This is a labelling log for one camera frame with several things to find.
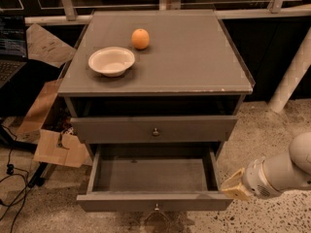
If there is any grey drawer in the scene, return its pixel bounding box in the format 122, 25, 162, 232
71, 116, 237, 144
77, 143, 231, 212

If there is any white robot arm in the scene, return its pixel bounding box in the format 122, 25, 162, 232
221, 132, 311, 201

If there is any grey top drawer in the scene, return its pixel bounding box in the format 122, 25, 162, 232
71, 116, 237, 144

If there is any grey wooden drawer cabinet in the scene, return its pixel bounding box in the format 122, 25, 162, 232
58, 10, 254, 154

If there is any white diagonal pole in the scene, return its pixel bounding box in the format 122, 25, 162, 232
268, 28, 311, 113

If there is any white paper bowl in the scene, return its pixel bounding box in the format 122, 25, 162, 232
88, 47, 135, 77

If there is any brown cardboard box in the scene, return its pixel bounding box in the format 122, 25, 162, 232
17, 80, 92, 168

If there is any orange fruit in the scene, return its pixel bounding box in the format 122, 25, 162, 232
131, 28, 150, 50

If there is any open laptop computer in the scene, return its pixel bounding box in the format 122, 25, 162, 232
0, 15, 28, 87

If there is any black cable on floor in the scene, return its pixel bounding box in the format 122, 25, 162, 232
0, 123, 33, 233

